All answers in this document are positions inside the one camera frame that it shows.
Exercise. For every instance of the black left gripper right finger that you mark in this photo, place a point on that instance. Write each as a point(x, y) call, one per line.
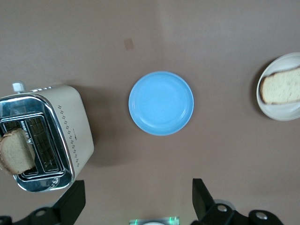
point(204, 204)

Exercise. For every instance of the beige plate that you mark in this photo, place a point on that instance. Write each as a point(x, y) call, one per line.
point(276, 111)

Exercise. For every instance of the blue plate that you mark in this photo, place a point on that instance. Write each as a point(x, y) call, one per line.
point(161, 103)

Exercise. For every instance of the beige chrome toaster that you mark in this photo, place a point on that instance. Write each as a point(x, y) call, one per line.
point(70, 117)

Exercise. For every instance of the pale bread slice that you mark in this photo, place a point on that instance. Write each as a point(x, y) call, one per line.
point(281, 87)

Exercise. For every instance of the toasted brown bread slice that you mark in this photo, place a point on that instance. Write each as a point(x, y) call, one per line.
point(16, 152)

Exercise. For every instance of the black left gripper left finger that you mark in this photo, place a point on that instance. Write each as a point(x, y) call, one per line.
point(70, 204)

